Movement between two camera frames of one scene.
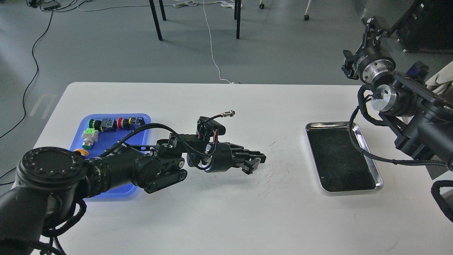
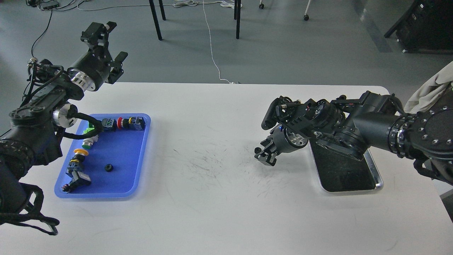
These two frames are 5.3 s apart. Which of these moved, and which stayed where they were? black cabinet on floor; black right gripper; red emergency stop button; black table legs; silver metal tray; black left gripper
Moved: black left gripper; black right gripper
Stayed: silver metal tray; red emergency stop button; black cabinet on floor; black table legs
